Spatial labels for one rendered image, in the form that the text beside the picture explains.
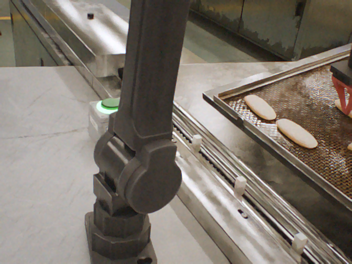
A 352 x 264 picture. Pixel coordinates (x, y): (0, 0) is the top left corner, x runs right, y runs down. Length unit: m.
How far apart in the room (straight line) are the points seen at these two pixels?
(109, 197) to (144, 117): 0.12
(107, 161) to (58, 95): 0.51
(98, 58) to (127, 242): 0.54
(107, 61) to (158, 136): 0.54
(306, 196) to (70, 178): 0.42
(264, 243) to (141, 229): 0.17
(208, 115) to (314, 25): 2.57
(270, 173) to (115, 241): 0.37
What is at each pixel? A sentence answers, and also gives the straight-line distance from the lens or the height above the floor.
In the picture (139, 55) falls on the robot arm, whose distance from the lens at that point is 0.45.
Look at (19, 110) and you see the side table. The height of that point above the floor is 0.82.
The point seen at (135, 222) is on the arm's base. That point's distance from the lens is 0.55.
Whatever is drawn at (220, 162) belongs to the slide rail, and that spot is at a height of 0.85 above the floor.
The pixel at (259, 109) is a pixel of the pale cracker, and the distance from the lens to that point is 0.84.
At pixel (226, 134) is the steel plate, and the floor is 0.82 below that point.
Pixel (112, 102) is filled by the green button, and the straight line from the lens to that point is 0.79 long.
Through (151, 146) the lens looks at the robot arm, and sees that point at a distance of 0.47.
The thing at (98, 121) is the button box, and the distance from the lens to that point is 0.77.
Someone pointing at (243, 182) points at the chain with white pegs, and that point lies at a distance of 0.68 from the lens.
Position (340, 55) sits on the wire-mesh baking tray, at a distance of 1.10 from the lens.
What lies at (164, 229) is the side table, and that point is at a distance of 0.64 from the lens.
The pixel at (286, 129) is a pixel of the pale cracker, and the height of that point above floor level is 0.90.
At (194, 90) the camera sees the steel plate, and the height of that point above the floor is 0.82.
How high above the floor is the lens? 1.27
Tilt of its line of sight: 30 degrees down
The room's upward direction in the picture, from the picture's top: 6 degrees clockwise
